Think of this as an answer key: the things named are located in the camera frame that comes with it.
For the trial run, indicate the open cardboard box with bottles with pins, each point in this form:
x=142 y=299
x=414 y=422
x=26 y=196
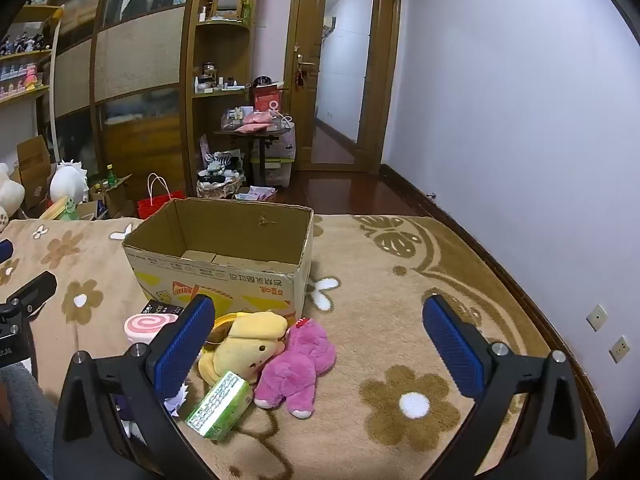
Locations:
x=117 y=197

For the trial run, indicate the clear plastic storage bin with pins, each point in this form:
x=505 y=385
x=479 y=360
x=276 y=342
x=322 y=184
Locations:
x=280 y=170

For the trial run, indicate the wooden corner shelf unit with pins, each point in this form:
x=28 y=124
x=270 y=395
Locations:
x=192 y=125

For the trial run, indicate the red gift bag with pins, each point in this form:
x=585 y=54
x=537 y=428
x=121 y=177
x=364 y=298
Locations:
x=267 y=100

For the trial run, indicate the pink packet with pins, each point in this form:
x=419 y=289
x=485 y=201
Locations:
x=255 y=120

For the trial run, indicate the yellow plush dog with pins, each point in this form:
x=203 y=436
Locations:
x=245 y=345

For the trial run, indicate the green glass bottle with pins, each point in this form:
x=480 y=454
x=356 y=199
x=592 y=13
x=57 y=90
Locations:
x=112 y=176

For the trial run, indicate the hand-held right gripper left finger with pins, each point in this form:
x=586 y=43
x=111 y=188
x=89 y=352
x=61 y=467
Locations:
x=182 y=345

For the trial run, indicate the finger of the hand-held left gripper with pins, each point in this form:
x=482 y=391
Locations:
x=4 y=250
x=35 y=285

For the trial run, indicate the green frog toy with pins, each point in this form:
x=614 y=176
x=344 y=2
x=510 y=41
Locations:
x=67 y=208

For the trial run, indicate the round white plush toy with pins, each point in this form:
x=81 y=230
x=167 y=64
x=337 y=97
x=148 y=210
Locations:
x=67 y=182

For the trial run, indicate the cream plush toy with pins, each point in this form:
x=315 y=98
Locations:
x=10 y=195

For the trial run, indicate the wooden wardrobe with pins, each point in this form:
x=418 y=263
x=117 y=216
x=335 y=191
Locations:
x=140 y=60

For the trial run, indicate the red paper bag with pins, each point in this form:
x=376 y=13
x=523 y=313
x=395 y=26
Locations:
x=150 y=206

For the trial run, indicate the small dark side table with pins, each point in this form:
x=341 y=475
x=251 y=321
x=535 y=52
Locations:
x=250 y=132

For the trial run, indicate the printed cardboard box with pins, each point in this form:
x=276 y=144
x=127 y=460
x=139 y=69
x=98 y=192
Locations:
x=165 y=270

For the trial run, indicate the pink plush bear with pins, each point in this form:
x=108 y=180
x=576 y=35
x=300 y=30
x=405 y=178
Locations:
x=295 y=365

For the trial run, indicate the striped clothes pile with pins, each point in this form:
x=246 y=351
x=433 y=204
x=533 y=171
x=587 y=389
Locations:
x=220 y=162

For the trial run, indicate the small black and white box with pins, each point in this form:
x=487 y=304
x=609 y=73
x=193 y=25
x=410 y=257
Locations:
x=160 y=307

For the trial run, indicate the low cardboard box pink packets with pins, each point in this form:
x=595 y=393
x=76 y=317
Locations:
x=257 y=192

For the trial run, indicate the wooden door with glass panel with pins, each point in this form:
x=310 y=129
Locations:
x=305 y=110

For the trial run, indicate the wall shelf with figurines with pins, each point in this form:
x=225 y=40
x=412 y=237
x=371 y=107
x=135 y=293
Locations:
x=20 y=95

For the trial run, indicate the person's left forearm grey sleeve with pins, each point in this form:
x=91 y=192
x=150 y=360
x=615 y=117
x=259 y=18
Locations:
x=25 y=410

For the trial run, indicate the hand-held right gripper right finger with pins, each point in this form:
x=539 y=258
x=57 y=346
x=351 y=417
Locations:
x=452 y=350

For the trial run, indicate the white wall socket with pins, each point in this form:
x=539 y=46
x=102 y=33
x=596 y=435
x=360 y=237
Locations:
x=597 y=316
x=619 y=349

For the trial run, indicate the brown cardboard box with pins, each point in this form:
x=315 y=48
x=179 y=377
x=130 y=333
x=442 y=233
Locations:
x=32 y=160

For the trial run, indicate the pink swirl plush roll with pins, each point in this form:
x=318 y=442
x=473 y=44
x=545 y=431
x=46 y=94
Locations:
x=147 y=325

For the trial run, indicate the green tissue packet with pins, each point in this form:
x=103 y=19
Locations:
x=220 y=405

